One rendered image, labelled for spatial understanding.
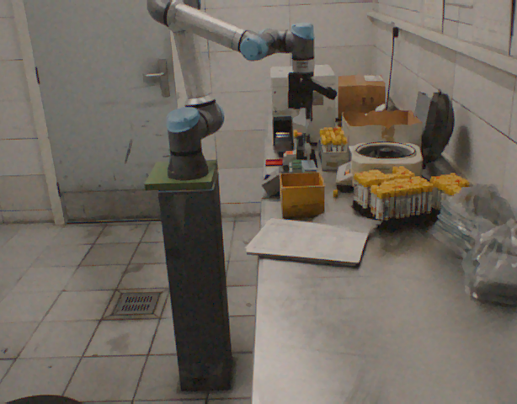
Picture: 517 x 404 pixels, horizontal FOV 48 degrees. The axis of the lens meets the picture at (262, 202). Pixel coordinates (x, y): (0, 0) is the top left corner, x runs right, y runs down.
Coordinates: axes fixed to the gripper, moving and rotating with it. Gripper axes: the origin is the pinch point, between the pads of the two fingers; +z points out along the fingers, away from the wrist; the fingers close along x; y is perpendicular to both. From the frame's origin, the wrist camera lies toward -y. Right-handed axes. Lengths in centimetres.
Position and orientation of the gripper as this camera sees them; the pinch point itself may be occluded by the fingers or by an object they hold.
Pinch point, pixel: (310, 130)
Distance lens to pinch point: 201.0
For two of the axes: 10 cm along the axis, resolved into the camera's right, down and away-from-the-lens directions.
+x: -1.4, 4.0, -9.1
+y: -9.9, -0.2, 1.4
